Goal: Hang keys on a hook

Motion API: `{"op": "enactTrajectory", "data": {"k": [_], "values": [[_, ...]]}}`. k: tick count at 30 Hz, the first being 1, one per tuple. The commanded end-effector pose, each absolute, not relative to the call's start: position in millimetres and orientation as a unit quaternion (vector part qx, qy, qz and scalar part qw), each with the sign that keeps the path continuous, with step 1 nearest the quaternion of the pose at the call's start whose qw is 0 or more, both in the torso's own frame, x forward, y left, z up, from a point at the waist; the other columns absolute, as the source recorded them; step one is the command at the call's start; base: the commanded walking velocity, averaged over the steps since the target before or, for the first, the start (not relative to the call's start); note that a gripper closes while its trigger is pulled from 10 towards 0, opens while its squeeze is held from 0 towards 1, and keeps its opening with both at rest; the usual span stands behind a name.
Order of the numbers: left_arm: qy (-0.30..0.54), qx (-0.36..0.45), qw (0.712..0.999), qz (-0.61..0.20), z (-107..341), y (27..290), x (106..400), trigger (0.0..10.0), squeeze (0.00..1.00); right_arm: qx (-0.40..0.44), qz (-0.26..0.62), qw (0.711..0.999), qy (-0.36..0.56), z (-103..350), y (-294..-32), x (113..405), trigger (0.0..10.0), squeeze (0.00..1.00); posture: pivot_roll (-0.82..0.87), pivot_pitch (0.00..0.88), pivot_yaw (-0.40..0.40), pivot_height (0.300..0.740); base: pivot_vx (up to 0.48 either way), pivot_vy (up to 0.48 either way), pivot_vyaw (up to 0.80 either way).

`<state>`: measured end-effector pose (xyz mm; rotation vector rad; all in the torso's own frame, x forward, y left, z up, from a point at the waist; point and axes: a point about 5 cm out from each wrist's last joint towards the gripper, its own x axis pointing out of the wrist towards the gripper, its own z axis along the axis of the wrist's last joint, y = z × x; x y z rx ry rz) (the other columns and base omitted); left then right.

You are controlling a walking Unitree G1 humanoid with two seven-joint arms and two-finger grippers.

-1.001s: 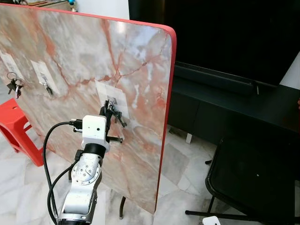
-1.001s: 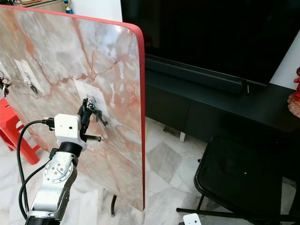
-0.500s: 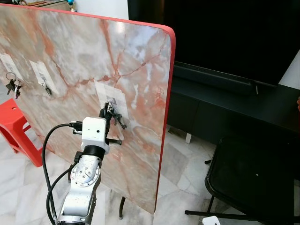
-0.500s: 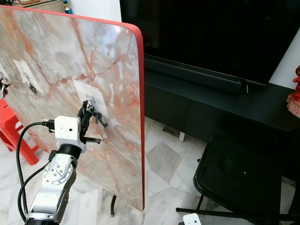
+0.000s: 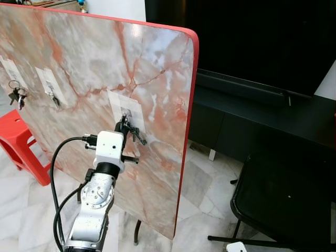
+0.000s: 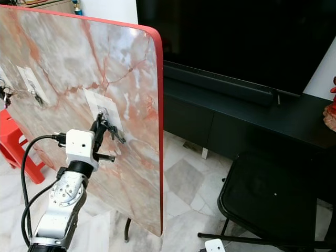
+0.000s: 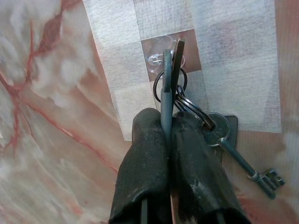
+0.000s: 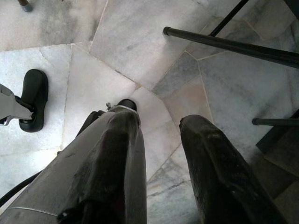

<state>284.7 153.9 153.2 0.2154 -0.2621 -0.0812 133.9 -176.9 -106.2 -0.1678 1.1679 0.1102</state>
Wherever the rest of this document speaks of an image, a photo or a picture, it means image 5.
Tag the silver key bunch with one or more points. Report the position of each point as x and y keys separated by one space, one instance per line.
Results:
x=18 y=97
x=138 y=135

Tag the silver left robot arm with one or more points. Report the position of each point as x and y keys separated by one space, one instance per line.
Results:
x=94 y=205

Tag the red-edged marble table top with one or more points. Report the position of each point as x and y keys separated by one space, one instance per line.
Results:
x=94 y=58

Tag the red plastic stool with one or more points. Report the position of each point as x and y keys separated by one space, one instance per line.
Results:
x=23 y=142

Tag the black soundbar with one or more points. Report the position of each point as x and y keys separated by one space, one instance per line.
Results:
x=241 y=88

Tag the black TV console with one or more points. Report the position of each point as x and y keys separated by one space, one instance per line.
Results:
x=252 y=123

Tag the blue gold trophy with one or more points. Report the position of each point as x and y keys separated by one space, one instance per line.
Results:
x=82 y=5

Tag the black television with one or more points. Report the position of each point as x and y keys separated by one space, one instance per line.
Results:
x=252 y=37

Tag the black folding chair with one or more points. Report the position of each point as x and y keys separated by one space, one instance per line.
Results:
x=283 y=194

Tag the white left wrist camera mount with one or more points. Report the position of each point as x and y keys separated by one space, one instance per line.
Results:
x=109 y=149

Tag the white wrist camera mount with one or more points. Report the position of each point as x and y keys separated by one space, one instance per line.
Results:
x=236 y=247
x=109 y=149

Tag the white adhesive wall hook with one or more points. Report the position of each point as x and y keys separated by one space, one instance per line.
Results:
x=10 y=68
x=123 y=102
x=47 y=79

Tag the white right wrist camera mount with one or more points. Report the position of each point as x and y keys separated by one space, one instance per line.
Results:
x=236 y=247

